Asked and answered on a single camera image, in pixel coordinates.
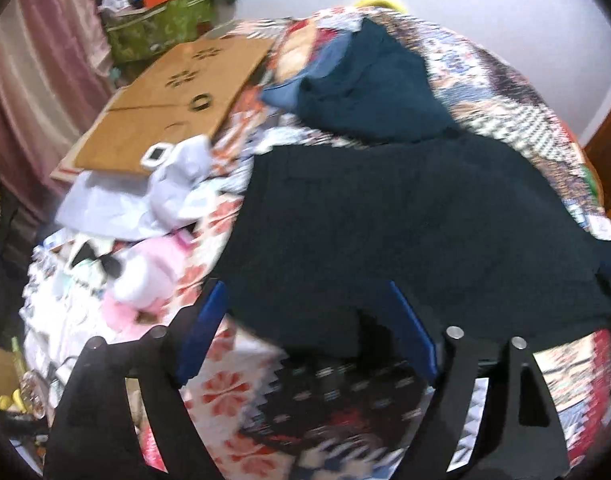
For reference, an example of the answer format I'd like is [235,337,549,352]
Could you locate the black pants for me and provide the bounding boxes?
[213,133,611,358]

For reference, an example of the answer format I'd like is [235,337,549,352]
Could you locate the pink plush toy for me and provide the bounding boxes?
[101,233,189,332]

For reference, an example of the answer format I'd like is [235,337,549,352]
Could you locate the patchwork patterned bedspread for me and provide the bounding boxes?
[135,4,611,480]

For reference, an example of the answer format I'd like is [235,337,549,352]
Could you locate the white cloth pile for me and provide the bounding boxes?
[56,136,217,242]

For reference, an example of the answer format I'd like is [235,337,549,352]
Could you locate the small white device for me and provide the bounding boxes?
[139,142,175,171]

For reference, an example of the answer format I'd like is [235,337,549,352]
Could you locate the wooden lap desk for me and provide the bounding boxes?
[74,36,274,176]

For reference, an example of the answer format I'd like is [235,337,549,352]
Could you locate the blue folded jeans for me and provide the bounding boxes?
[261,32,353,113]

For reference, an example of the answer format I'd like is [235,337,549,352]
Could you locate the dark teal folded garment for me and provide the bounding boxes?
[296,18,458,143]

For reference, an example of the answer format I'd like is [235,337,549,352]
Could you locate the green fabric storage box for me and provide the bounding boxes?
[104,0,214,65]

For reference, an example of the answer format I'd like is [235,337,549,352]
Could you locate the pink striped curtain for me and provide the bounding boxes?
[0,0,112,219]

